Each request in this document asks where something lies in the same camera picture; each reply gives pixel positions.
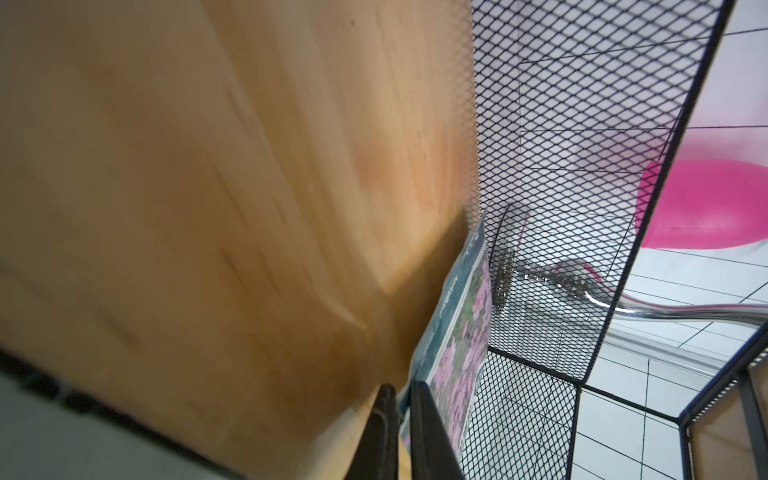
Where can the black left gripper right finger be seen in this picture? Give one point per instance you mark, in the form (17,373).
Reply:
(432,456)

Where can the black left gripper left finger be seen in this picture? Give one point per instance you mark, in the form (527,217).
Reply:
(377,453)

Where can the purple flower seed bag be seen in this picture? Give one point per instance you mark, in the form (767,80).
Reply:
(451,352)

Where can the black wire wooden shelf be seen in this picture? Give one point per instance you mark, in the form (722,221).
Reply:
(232,220)

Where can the chrome glass holder stand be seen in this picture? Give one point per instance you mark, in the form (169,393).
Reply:
(577,284)

